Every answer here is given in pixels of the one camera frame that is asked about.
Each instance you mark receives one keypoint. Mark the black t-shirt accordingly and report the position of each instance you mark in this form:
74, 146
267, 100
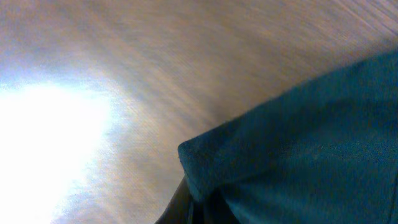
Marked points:
323, 152

